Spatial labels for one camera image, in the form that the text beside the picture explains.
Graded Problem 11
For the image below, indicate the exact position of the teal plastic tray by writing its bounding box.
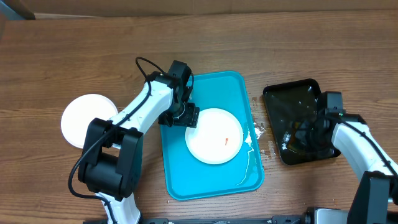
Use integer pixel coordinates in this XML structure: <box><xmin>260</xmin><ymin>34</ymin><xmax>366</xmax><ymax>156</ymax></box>
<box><xmin>160</xmin><ymin>71</ymin><xmax>264</xmax><ymax>200</ymax></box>

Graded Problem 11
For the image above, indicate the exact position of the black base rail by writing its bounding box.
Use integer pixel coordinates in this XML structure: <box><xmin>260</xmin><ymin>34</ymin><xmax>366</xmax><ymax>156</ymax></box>
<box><xmin>82</xmin><ymin>207</ymin><xmax>352</xmax><ymax>224</ymax></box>

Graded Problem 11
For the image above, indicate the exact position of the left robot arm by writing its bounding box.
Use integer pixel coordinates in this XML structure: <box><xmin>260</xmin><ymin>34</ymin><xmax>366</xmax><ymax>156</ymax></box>
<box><xmin>68</xmin><ymin>60</ymin><xmax>200</xmax><ymax>223</ymax></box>

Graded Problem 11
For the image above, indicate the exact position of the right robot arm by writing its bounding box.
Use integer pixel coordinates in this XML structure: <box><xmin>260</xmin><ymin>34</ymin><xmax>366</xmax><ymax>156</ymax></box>
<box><xmin>292</xmin><ymin>91</ymin><xmax>397</xmax><ymax>223</ymax></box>

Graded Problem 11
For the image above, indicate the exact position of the white plate blue rim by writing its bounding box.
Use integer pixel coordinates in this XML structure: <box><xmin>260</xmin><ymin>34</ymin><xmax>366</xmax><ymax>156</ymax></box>
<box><xmin>185</xmin><ymin>108</ymin><xmax>244</xmax><ymax>165</ymax></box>

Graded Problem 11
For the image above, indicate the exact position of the black rectangular tray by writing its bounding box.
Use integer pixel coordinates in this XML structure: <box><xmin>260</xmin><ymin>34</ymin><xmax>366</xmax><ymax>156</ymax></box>
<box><xmin>263</xmin><ymin>78</ymin><xmax>344</xmax><ymax>166</ymax></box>

